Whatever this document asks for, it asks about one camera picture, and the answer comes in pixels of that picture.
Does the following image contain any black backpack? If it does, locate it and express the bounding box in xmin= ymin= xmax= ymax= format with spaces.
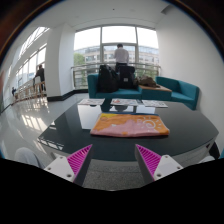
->
xmin=98 ymin=65 xmax=119 ymax=93
xmin=119 ymin=66 xmax=135 ymax=89

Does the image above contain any middle paper sheet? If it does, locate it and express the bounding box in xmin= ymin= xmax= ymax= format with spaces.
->
xmin=111 ymin=98 xmax=138 ymax=106

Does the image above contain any teal sofa left section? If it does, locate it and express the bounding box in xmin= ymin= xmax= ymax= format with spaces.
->
xmin=87 ymin=74 xmax=142 ymax=99

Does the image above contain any metal balcony railing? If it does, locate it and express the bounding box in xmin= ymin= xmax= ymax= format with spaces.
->
xmin=70 ymin=62 xmax=162 ymax=90

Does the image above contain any left paper sheet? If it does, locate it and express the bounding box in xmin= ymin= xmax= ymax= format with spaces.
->
xmin=78 ymin=98 xmax=105 ymax=105

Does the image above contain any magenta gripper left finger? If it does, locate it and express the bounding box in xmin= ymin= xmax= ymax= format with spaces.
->
xmin=45 ymin=145 xmax=93 ymax=186

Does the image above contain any brown bag on table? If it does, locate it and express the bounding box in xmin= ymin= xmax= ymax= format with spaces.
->
xmin=134 ymin=75 xmax=158 ymax=88

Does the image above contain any wooden corner side table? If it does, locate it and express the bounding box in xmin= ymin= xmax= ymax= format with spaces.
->
xmin=139 ymin=85 xmax=172 ymax=92

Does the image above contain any right paper sheet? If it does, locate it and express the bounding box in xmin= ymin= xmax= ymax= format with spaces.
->
xmin=142 ymin=100 xmax=168 ymax=108

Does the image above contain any teal sofa section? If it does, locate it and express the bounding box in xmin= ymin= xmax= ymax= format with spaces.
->
xmin=87 ymin=74 xmax=142 ymax=99
xmin=142 ymin=76 xmax=199 ymax=110

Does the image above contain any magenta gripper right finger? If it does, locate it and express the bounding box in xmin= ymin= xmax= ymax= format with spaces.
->
xmin=135 ymin=144 xmax=182 ymax=184

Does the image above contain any orange pink folded towel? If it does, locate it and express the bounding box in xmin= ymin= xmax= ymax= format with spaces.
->
xmin=90 ymin=113 xmax=170 ymax=138

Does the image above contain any standing person white shirt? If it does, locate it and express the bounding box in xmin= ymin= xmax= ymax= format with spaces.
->
xmin=114 ymin=43 xmax=129 ymax=68

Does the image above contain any person in dark clothes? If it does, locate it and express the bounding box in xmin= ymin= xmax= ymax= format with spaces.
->
xmin=35 ymin=64 xmax=46 ymax=91

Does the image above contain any paper sheet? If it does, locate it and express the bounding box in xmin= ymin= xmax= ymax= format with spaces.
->
xmin=142 ymin=100 xmax=168 ymax=108
xmin=78 ymin=98 xmax=105 ymax=105
xmin=111 ymin=98 xmax=138 ymax=106

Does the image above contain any black backpack right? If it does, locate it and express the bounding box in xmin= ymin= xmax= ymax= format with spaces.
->
xmin=119 ymin=66 xmax=135 ymax=89

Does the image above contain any black backpack left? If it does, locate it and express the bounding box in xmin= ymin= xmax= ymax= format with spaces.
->
xmin=98 ymin=65 xmax=119 ymax=93

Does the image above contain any teal sofa right section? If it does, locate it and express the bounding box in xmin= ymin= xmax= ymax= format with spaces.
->
xmin=142 ymin=76 xmax=199 ymax=110

